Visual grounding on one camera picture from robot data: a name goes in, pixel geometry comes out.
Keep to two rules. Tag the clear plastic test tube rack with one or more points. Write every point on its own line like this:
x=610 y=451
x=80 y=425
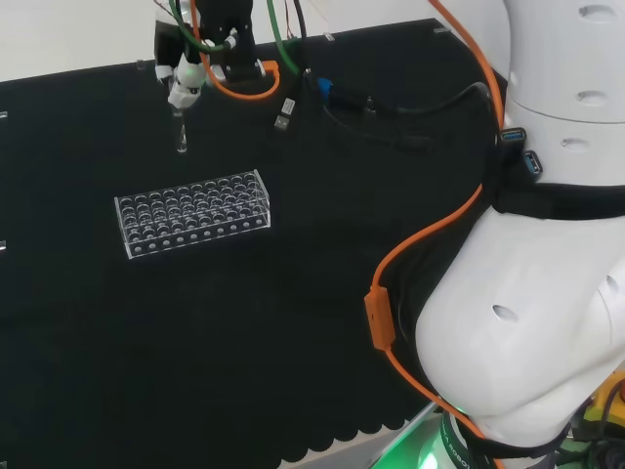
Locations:
x=195 y=215

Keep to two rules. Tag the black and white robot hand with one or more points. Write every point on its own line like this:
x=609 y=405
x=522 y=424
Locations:
x=188 y=80

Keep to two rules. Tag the blue USB connector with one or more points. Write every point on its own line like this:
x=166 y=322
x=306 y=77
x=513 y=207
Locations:
x=325 y=88

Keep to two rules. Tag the black wrist camera block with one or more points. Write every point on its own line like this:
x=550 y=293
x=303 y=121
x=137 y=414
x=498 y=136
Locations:
x=241 y=56

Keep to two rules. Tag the clear glass test tube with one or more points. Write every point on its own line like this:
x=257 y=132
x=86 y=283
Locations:
x=181 y=137

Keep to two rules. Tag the blue USB socket adapter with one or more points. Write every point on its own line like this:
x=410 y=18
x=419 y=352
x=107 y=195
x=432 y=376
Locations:
x=513 y=135
x=534 y=163

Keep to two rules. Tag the black bench cloth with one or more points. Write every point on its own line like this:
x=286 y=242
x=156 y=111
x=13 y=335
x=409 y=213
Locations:
x=244 y=342

